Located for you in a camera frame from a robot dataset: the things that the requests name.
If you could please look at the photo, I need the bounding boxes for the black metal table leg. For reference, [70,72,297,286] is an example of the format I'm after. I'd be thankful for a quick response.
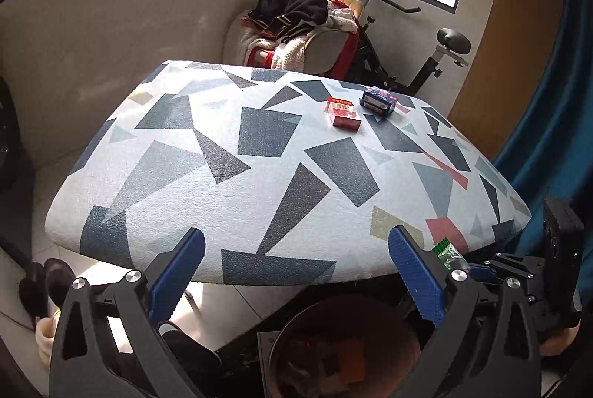
[183,287,201,316]

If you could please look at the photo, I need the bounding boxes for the white towel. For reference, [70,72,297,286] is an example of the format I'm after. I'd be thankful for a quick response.
[271,34,309,73]

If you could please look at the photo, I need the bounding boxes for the white pink cloth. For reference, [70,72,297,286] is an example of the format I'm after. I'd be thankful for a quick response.
[324,4,361,34]

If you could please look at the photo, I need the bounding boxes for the blue curtain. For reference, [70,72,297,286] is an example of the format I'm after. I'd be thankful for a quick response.
[493,0,593,251]

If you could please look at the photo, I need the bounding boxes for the red cigarette box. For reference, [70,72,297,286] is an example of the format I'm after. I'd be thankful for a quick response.
[326,97,363,131]

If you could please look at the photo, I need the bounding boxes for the beige armchair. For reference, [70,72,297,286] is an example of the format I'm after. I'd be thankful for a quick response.
[222,0,367,80]

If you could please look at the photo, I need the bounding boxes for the geometric patterned table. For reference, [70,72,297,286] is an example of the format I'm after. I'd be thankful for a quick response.
[45,61,532,288]

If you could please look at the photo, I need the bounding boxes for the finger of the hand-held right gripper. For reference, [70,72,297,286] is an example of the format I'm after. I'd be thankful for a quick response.
[462,253,544,288]

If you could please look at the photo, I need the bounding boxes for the black jacket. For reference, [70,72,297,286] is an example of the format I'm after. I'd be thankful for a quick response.
[248,0,331,43]

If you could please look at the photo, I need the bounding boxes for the green white small packet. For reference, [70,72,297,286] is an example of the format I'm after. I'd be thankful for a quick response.
[431,238,471,273]

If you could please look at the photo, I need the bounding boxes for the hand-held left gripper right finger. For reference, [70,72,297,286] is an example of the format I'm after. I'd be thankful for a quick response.
[388,226,543,398]

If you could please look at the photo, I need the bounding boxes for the red cloth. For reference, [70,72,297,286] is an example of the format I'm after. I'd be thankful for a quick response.
[336,34,361,80]

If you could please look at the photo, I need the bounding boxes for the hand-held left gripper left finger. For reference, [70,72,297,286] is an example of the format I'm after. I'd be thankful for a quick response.
[49,228,207,398]

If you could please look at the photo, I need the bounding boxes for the brown round waste bin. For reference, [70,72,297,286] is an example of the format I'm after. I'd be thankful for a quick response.
[257,293,423,398]

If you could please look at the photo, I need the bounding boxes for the black slipper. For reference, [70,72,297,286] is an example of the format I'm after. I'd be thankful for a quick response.
[44,258,80,312]
[19,275,48,330]

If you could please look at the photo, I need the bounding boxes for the black exercise bike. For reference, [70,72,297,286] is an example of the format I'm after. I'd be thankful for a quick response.
[338,0,472,97]

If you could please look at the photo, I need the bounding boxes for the blue patterned small box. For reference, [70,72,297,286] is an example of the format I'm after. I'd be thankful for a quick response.
[360,86,400,117]

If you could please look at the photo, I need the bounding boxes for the person's right hand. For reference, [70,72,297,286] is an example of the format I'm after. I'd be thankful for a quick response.
[540,324,580,357]

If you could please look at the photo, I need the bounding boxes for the wooden door panel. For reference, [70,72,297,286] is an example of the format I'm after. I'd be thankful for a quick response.
[447,0,570,158]

